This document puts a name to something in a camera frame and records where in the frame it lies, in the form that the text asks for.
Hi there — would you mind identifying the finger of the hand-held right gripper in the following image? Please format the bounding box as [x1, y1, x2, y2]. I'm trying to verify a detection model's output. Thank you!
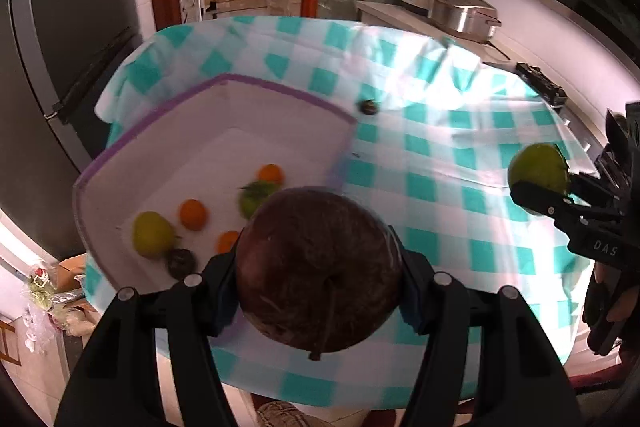
[510, 181, 626, 229]
[552, 144, 621, 208]

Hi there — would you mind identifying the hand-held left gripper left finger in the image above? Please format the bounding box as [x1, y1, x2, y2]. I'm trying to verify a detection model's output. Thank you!
[54, 227, 246, 427]

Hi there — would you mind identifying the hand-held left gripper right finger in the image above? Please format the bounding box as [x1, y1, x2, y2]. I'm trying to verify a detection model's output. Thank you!
[387, 224, 583, 427]

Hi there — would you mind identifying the green pear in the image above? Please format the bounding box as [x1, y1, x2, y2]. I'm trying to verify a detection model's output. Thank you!
[132, 212, 176, 258]
[507, 143, 571, 202]

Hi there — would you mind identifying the dark brown round fruit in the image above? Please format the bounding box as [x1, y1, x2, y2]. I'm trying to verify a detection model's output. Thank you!
[166, 248, 195, 280]

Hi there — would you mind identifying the orange tangerine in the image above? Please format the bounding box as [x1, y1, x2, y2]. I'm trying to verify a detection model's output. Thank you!
[257, 164, 286, 185]
[179, 199, 207, 230]
[216, 230, 242, 256]

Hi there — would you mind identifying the dark red apple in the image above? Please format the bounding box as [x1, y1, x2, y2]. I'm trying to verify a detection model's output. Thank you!
[234, 186, 405, 362]

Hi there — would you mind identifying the green tomato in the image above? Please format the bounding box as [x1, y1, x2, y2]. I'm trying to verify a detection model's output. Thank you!
[237, 179, 282, 220]

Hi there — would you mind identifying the white purple-rimmed storage bin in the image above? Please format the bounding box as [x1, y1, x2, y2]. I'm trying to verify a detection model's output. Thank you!
[72, 74, 358, 298]

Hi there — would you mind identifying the person's right hand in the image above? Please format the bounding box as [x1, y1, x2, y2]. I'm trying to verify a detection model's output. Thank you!
[592, 259, 640, 325]

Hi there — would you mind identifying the teal white checked tablecloth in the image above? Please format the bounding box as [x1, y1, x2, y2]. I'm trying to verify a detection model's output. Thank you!
[85, 14, 601, 408]

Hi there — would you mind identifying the black metal appliance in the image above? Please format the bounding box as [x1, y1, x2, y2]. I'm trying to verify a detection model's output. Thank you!
[515, 63, 568, 108]

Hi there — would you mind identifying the beige woven object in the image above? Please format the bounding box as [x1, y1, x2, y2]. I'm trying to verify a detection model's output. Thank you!
[255, 399, 321, 427]

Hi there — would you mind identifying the plastic bag of vegetables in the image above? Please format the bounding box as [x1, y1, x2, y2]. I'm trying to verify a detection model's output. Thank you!
[20, 257, 96, 353]

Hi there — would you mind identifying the steel electric cooker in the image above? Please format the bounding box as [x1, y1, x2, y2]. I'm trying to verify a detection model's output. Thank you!
[427, 0, 502, 44]

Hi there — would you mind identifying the dark grey refrigerator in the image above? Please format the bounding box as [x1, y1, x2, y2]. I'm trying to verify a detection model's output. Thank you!
[0, 0, 151, 188]

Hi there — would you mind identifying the black power cord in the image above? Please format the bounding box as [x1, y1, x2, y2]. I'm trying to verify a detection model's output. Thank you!
[482, 39, 513, 62]

